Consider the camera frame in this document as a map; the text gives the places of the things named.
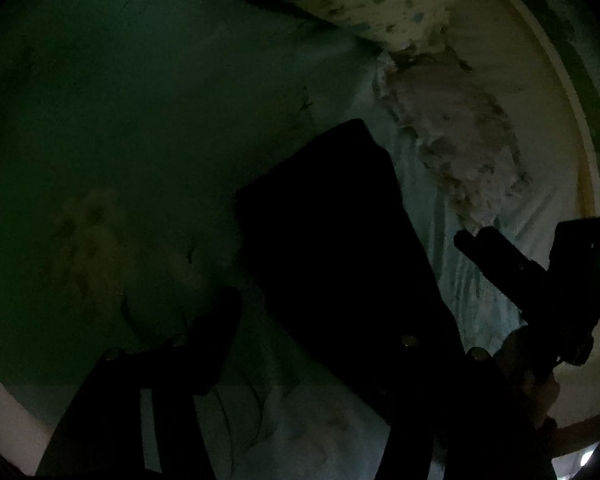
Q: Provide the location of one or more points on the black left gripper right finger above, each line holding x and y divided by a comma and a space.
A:
496, 428

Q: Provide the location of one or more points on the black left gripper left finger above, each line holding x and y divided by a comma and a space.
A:
129, 419

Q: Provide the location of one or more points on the black pants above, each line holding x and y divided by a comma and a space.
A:
307, 270

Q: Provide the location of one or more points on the crumpled pale floral blanket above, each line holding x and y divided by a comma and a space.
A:
463, 136

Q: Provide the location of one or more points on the teal floral bed sheet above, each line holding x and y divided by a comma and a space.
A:
103, 103

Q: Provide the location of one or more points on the black camera box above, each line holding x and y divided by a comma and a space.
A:
561, 303

